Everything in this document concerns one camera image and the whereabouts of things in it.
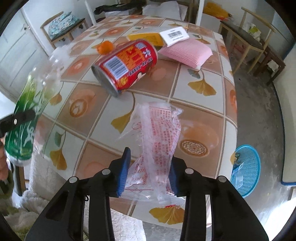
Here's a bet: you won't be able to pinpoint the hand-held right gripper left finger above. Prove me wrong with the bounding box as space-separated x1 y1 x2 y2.
25 147 132 241

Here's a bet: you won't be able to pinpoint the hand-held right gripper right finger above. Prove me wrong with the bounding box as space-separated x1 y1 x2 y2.
168 156 270 241

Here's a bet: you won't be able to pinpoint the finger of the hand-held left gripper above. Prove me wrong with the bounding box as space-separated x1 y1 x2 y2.
0 109 36 135

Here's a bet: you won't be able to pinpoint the green label plastic bottle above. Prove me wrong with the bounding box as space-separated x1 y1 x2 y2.
4 45 70 167

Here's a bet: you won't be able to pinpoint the clear red-printed plastic wrapper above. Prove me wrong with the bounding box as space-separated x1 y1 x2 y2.
114 101 184 205

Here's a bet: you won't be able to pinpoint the blue plastic wastebasket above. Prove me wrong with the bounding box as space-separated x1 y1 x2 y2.
230 145 261 198

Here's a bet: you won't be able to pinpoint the small orange tangerine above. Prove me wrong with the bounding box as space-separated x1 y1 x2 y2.
97 40 114 55

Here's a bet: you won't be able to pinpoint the red drink can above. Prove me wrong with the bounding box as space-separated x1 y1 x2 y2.
91 39 158 96

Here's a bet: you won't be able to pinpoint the pink cloth pack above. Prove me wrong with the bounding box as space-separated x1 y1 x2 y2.
159 38 213 69

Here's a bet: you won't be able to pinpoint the yellow box white label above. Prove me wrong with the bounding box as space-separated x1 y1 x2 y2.
127 26 190 49

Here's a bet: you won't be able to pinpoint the person's left hand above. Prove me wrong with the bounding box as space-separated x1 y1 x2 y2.
0 148 10 181

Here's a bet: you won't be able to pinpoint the white door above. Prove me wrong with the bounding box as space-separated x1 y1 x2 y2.
0 9 53 98

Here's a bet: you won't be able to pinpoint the white fluffy pants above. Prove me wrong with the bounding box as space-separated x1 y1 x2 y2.
5 148 145 241

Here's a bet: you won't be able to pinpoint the patterned tablecloth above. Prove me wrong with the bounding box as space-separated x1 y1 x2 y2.
33 15 238 230

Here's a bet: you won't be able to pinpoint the floral cushion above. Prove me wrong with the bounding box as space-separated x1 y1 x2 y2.
47 13 78 40

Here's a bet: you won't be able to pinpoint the wooden chair black seat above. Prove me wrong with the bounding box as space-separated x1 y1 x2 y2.
218 7 277 75
40 11 89 49

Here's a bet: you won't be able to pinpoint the white side table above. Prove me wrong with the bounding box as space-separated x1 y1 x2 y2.
84 0 204 26

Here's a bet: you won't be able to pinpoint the white mattress blue edge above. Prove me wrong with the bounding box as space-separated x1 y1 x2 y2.
273 46 296 186

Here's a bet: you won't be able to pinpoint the black bag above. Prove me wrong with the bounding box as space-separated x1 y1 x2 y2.
94 3 139 14

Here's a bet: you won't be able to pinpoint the dark wooden stool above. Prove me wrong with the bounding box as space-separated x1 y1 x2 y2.
253 43 286 85

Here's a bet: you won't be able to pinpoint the white paper bag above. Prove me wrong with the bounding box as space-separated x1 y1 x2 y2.
245 21 263 40

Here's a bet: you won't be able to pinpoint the white sack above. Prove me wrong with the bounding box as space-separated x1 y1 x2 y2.
142 1 189 22

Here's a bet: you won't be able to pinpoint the yellow plastic bag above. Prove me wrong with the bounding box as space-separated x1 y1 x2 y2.
203 2 232 20

